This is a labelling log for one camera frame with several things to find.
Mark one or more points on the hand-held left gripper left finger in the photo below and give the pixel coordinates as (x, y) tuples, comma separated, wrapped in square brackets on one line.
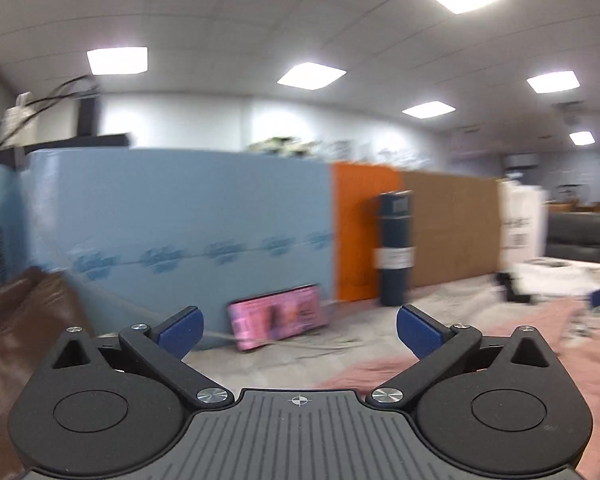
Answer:
[(182, 334)]

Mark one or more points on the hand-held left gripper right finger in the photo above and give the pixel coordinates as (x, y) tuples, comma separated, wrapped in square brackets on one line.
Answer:
[(419, 334)]

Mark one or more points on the dark blue roll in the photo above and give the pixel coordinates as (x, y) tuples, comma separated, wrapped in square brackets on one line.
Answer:
[(394, 255)]

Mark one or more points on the pink box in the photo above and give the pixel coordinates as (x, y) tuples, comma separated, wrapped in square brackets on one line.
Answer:
[(280, 315)]

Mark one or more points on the brown cardboard panel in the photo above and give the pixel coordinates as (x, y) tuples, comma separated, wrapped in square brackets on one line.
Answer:
[(455, 225)]

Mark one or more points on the orange panel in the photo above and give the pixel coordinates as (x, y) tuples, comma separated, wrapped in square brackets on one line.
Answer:
[(362, 230)]

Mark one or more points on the large light blue foam board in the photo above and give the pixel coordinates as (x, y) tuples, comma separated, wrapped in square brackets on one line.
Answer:
[(180, 205)]

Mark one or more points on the white table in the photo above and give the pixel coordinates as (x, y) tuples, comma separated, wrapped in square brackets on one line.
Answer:
[(555, 275)]

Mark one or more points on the white printed carton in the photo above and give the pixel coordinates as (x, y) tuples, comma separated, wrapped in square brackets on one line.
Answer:
[(522, 222)]

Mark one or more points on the pink cloth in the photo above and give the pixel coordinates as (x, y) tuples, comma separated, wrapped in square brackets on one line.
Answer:
[(587, 360)]

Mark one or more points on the black sofa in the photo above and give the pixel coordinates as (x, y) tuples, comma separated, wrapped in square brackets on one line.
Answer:
[(582, 235)]

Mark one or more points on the narrow light blue foam board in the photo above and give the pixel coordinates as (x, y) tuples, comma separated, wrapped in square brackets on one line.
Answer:
[(0, 230)]

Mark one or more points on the clutter on partition top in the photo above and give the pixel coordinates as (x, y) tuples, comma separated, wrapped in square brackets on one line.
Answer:
[(285, 146)]

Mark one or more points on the wall air conditioner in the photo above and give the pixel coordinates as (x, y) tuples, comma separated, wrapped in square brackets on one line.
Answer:
[(521, 161)]

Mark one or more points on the black shelf with post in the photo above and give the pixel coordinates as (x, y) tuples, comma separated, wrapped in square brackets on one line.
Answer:
[(70, 142)]

